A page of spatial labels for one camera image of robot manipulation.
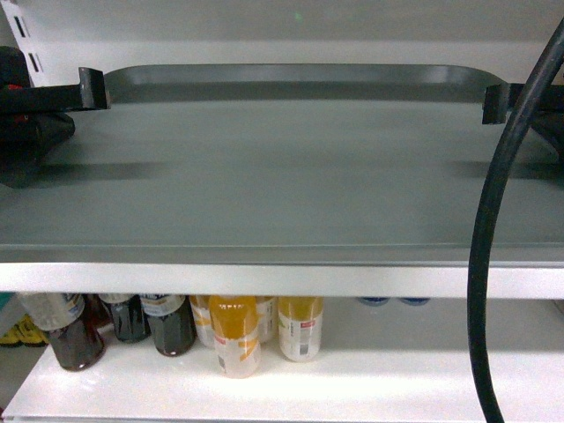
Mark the orange juice bottle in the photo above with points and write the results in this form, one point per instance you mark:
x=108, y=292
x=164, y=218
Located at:
x=267, y=311
x=234, y=320
x=300, y=326
x=202, y=317

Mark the dark tea bottle right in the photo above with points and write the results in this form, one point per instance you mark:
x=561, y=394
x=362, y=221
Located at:
x=171, y=322

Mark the dark tea bottle front left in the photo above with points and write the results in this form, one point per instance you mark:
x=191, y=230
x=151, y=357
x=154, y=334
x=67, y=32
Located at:
x=75, y=341

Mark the dark tea bottle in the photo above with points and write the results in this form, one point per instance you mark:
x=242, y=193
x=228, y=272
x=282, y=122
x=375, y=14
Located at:
x=75, y=341
x=127, y=316
x=171, y=322

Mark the white shelf board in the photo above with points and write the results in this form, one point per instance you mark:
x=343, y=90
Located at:
x=345, y=383
x=293, y=280

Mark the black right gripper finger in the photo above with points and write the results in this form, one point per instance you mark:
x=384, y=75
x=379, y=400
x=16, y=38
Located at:
x=501, y=99

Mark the orange juice bottle right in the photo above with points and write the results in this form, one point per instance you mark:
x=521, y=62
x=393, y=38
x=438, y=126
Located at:
x=300, y=326

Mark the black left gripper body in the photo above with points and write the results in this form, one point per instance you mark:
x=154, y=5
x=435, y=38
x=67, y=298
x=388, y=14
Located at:
x=26, y=140

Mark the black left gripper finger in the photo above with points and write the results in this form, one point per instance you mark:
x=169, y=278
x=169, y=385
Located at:
x=89, y=94

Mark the grey rectangular serving tray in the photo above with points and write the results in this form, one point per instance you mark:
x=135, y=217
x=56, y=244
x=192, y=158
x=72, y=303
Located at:
x=274, y=164

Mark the orange juice bottle front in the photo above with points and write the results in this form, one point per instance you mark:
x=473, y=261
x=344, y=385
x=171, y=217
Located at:
x=234, y=320

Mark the white upper shelf board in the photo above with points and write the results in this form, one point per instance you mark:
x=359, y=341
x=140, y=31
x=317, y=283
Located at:
x=293, y=280

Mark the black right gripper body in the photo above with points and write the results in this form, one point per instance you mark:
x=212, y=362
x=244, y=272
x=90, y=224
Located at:
x=549, y=125

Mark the dark tea bottle middle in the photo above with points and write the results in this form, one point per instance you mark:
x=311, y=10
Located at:
x=127, y=316

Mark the orange juice bottle back left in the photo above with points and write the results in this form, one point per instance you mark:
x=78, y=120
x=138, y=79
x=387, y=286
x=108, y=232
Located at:
x=202, y=317

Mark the white middle shelf board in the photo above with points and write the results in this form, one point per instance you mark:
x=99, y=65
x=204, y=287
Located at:
x=345, y=383

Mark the orange juice bottle back middle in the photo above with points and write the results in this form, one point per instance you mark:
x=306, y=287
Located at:
x=267, y=311

